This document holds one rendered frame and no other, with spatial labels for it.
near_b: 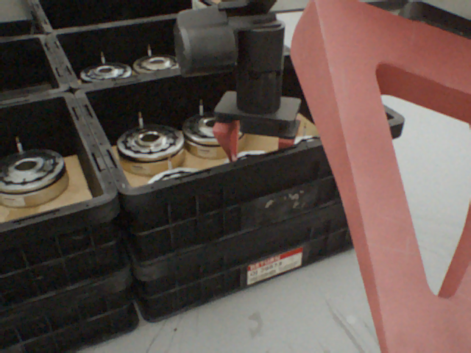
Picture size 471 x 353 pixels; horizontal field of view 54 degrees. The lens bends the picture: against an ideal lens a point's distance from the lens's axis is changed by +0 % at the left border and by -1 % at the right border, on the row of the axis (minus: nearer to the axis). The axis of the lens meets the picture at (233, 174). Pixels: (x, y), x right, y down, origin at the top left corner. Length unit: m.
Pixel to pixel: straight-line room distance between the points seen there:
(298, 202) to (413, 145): 0.51
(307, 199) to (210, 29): 0.26
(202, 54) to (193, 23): 0.04
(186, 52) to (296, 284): 0.38
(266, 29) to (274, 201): 0.22
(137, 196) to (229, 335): 0.25
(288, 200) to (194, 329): 0.22
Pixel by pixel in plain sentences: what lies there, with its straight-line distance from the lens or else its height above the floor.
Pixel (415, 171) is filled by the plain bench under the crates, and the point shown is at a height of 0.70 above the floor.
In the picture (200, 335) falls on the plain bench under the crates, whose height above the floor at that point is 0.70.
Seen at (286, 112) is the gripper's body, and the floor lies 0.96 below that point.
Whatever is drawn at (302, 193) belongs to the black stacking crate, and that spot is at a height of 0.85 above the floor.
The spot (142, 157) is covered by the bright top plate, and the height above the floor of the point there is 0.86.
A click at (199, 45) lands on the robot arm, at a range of 0.52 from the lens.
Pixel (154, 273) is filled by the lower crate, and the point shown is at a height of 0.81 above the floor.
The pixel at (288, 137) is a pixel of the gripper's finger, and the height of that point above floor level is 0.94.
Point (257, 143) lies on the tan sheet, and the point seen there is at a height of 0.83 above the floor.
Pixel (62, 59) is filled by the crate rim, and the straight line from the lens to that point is 0.89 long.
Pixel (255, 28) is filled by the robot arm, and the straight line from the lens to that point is 0.54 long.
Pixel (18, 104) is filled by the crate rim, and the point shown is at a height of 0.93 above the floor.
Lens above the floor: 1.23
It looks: 35 degrees down
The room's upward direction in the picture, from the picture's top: straight up
